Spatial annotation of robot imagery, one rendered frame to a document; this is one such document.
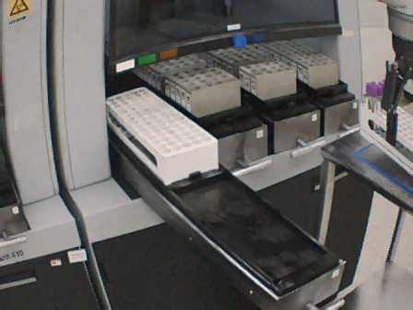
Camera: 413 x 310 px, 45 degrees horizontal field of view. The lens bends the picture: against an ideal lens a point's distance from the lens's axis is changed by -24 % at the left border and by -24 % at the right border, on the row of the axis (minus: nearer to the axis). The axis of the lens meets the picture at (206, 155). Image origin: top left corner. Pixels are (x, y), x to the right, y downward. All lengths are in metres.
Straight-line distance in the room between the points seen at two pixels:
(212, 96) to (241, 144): 0.11
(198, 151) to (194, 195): 0.07
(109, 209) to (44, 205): 0.15
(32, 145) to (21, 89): 0.13
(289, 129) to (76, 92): 0.46
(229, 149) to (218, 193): 0.19
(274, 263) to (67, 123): 0.49
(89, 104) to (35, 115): 0.13
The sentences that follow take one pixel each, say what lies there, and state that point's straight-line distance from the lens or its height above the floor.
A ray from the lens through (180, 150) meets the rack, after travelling 1.04.
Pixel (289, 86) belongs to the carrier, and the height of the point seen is 0.84.
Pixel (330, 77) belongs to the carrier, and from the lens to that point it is 1.44.
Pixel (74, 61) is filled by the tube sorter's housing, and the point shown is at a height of 1.02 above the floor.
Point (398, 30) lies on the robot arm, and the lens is 0.97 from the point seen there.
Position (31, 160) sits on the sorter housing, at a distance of 1.14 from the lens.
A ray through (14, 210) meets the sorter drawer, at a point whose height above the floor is 0.79.
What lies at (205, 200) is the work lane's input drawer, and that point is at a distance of 1.02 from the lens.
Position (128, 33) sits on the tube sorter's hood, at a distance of 1.11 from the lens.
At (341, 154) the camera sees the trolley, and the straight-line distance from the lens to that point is 1.13.
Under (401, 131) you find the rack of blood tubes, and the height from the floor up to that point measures 0.91.
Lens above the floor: 1.36
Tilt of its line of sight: 29 degrees down
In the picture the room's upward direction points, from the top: 2 degrees counter-clockwise
